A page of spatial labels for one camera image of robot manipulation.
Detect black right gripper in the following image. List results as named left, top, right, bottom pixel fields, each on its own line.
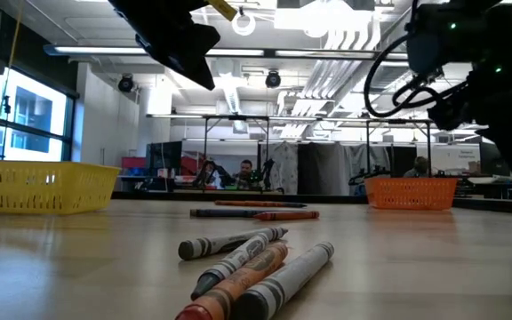
left=427, top=57, right=512, bottom=188

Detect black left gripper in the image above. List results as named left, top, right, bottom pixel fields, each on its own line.
left=107, top=0, right=221, bottom=92

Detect red-orange crayon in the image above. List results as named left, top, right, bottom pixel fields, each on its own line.
left=252, top=210, right=321, bottom=222

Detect grey crayon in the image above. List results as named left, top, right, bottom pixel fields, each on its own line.
left=232, top=241, right=336, bottom=320
left=177, top=227, right=290, bottom=262
left=190, top=232, right=269, bottom=301

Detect black monitor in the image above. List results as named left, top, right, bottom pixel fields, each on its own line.
left=478, top=141, right=512, bottom=178
left=148, top=140, right=184, bottom=180

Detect yellow tag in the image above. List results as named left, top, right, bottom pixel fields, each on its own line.
left=205, top=0, right=238, bottom=22

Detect white sign board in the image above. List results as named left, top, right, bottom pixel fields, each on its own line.
left=432, top=145, right=482, bottom=173

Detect long ceiling light bar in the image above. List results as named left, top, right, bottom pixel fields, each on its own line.
left=42, top=43, right=412, bottom=63

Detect person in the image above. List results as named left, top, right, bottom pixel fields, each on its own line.
left=196, top=159, right=225, bottom=190
left=236, top=158, right=258, bottom=188
left=402, top=155, right=431, bottom=179

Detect orange plastic basket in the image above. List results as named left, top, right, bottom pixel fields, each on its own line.
left=364, top=176, right=460, bottom=212

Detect red storage bin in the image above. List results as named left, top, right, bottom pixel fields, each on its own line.
left=120, top=156, right=148, bottom=171

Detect black curtain panel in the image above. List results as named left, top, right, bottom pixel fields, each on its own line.
left=388, top=145, right=419, bottom=179

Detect white ceiling pipes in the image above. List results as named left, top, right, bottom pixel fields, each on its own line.
left=302, top=20, right=380, bottom=101

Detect white patterned curtain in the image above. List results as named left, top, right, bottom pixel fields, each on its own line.
left=268, top=140, right=300, bottom=196

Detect large window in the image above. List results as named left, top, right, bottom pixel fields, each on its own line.
left=0, top=66, right=78, bottom=163

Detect light grey curtain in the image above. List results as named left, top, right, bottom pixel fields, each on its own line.
left=347, top=144, right=393, bottom=184

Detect dark grey curtain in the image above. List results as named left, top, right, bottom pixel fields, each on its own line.
left=297, top=141, right=350, bottom=196

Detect yellow plastic basket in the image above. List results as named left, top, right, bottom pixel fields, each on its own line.
left=0, top=158, right=122, bottom=216

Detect white hanging ring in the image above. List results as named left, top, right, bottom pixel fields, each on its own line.
left=230, top=12, right=258, bottom=37

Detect round black ceiling camera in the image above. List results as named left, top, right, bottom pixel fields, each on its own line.
left=264, top=69, right=283, bottom=90
left=117, top=74, right=135, bottom=94

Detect black overhead mount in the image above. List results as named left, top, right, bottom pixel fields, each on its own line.
left=276, top=0, right=316, bottom=9
left=343, top=0, right=376, bottom=11

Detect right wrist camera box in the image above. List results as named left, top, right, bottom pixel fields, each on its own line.
left=405, top=11, right=444, bottom=77

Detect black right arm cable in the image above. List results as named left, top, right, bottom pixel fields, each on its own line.
left=364, top=29, right=464, bottom=119

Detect black aluminium table frame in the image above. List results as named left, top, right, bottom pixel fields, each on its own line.
left=110, top=189, right=512, bottom=218

